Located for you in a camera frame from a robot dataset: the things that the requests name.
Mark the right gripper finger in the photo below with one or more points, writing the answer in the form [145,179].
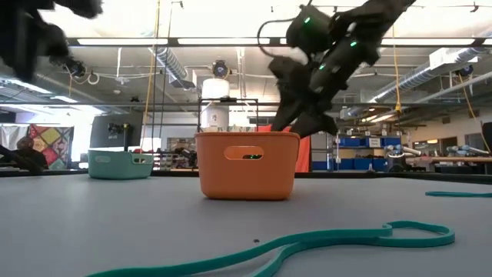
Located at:
[288,111]
[315,125]

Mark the teal rubber band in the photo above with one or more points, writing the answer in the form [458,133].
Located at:
[338,237]
[461,194]

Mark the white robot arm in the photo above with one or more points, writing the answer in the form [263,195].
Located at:
[467,149]
[396,154]

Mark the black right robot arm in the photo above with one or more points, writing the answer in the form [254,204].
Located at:
[369,17]

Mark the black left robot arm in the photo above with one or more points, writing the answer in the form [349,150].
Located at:
[23,42]

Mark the blue bin shelf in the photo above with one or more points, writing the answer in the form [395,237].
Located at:
[353,142]

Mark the black metal rack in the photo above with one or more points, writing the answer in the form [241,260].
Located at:
[227,100]

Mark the white cylinder tank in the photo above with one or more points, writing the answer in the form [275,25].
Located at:
[215,88]

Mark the orange plastic basket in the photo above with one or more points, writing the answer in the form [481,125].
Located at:
[246,181]

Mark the wooden workbench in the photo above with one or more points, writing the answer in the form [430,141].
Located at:
[453,159]

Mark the ceiling light strip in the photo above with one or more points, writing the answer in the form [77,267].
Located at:
[123,41]

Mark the black monitor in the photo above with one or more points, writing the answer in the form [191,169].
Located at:
[100,131]

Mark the blue table mat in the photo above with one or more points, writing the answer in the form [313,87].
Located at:
[115,231]

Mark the colourful patchwork quilt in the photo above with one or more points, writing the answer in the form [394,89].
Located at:
[54,142]

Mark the person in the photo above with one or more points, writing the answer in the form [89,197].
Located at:
[25,144]

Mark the black table frame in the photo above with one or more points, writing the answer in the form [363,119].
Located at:
[346,176]

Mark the silver air duct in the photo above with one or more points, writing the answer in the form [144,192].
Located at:
[171,63]
[415,75]

